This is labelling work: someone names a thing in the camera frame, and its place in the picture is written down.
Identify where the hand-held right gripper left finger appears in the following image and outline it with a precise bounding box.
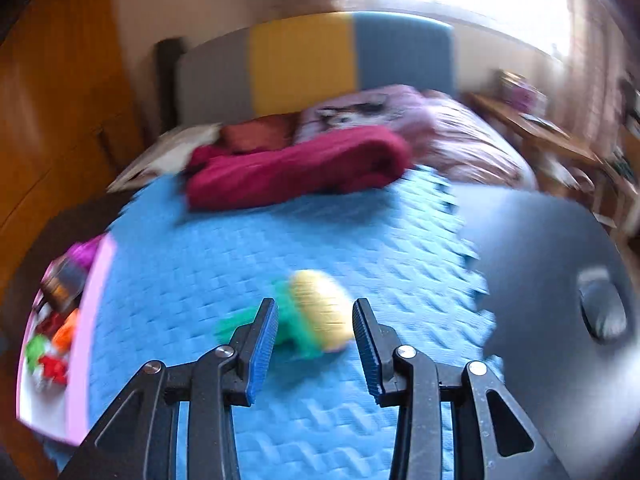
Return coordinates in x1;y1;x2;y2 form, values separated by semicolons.
57;298;279;480

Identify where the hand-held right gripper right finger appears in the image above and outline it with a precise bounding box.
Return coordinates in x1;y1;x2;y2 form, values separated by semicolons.
352;298;571;480

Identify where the teal green plastic toy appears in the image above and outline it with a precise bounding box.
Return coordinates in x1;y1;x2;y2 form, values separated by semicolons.
215;282;321;361

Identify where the pink cardboard box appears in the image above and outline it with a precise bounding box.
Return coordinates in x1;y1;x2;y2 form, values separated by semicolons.
15;235;118;446

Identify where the small orange plastic toy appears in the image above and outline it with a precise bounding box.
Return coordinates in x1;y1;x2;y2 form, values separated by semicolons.
50;307;81;353

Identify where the purple plastic toy cup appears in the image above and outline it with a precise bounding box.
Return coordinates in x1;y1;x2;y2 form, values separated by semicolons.
65;240;103;268

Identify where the red plastic block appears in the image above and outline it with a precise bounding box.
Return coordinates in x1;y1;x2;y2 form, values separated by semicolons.
37;352;68;386

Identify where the grey cylindrical speaker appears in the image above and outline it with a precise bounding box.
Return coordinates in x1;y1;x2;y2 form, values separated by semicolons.
42;257;88;311

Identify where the green white plug toy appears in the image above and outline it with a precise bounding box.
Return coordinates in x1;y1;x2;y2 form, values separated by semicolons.
25;335;51;376

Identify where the blue foam puzzle mat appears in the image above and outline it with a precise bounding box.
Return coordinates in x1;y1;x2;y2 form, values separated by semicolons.
47;165;503;480

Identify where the maroon folded cloth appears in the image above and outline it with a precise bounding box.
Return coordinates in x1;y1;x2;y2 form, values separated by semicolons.
185;126;413;211

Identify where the dark red cushion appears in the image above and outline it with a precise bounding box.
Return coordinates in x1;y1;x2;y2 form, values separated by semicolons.
220;115;301;153

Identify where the white cloth bag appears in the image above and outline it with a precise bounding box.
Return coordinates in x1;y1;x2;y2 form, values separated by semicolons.
107;122;223;193

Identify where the pink duvet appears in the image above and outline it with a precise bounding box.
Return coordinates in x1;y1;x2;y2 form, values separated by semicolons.
400;90;538;191

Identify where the cat print pillow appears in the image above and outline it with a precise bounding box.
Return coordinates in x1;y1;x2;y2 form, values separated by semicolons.
295;85;436;146

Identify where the wooden side table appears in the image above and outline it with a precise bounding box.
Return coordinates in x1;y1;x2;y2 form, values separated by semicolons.
467;91;626;241

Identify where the black rolled yoga mat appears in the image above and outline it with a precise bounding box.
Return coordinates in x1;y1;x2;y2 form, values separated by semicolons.
156;37;187;133

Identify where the grey yellow blue headboard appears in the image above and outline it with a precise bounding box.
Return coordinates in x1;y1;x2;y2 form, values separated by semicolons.
175;10;456;128

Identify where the purple box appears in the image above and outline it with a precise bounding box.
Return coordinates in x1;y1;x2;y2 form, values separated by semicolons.
497;70;548;111

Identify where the wooden wardrobe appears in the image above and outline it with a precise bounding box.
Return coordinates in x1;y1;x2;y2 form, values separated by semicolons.
0;0;166;281

